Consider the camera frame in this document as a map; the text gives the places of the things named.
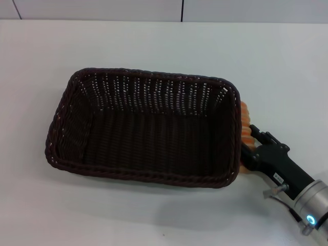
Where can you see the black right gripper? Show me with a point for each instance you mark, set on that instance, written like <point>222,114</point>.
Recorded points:
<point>278,164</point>

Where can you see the orange striped bread roll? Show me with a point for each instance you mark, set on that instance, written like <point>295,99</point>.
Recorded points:
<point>246,120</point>

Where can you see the dark brown woven basket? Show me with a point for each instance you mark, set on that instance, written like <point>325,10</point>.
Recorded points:
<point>153,143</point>

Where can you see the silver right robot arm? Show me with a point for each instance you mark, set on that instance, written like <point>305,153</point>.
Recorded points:
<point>314,205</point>

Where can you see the clear camera mount bracket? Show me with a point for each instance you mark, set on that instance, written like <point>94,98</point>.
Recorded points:
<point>275,190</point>

